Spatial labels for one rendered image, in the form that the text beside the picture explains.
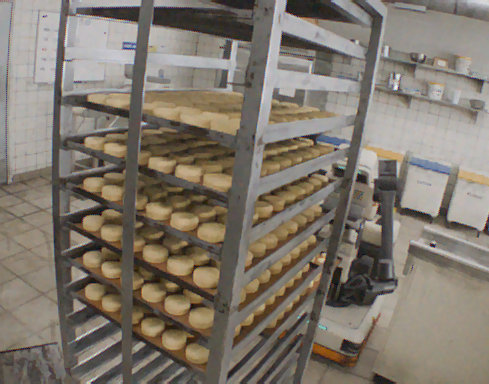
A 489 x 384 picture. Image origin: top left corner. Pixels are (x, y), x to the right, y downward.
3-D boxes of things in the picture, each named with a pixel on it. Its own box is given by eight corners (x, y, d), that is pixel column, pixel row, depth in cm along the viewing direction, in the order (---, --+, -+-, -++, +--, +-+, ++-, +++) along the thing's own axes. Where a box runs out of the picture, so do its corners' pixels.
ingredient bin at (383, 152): (349, 202, 545) (362, 146, 521) (359, 191, 600) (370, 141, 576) (388, 213, 524) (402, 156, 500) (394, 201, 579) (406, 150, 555)
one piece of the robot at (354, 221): (316, 228, 230) (324, 191, 223) (362, 243, 217) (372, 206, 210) (305, 236, 216) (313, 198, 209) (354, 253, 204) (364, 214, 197)
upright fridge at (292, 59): (311, 178, 632) (335, 44, 567) (289, 190, 554) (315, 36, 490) (232, 157, 689) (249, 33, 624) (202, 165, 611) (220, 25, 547)
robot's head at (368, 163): (341, 158, 222) (339, 140, 210) (378, 168, 213) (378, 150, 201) (331, 178, 216) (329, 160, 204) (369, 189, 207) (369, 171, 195)
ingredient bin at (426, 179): (395, 215, 520) (410, 158, 496) (402, 203, 574) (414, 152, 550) (435, 226, 497) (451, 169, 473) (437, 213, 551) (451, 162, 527)
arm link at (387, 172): (400, 154, 155) (374, 154, 158) (400, 187, 151) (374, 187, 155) (399, 185, 195) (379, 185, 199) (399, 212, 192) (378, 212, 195)
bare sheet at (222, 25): (236, 40, 123) (237, 35, 122) (362, 58, 104) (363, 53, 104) (75, 14, 72) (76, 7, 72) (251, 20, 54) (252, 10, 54)
